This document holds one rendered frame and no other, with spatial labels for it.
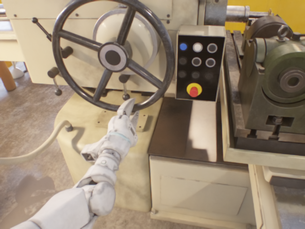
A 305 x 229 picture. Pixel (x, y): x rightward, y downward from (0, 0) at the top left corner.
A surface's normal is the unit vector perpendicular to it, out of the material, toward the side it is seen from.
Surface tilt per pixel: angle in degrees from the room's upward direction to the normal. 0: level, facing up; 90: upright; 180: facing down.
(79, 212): 70
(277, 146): 90
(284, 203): 0
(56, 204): 28
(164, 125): 0
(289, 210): 0
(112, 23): 61
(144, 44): 85
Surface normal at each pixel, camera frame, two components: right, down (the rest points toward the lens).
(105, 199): 0.90, -0.18
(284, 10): -0.20, 0.59
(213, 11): -0.20, 0.40
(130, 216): -0.04, -0.80
